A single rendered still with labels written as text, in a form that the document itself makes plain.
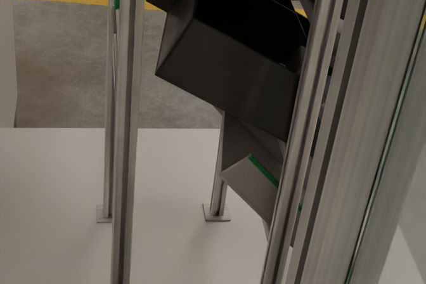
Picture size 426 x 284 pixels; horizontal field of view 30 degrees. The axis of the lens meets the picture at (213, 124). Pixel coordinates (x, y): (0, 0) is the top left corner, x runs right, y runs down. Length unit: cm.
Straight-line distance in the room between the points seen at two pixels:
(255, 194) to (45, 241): 46
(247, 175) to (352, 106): 59
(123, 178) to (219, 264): 45
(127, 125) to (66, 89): 232
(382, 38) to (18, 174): 114
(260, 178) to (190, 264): 38
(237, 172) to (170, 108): 214
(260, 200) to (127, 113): 21
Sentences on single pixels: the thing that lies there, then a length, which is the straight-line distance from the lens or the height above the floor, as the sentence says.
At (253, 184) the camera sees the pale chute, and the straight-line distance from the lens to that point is 85.
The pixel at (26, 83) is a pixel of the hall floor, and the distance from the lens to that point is 310.
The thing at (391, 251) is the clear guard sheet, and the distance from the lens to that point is 26.
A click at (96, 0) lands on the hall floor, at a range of 367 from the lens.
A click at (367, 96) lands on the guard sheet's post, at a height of 159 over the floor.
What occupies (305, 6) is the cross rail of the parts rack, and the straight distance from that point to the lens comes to 75.
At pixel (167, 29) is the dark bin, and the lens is 83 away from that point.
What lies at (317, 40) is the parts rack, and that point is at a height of 138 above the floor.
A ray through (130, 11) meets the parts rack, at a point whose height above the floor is 140.
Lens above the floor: 173
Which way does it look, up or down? 36 degrees down
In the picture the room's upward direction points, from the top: 7 degrees clockwise
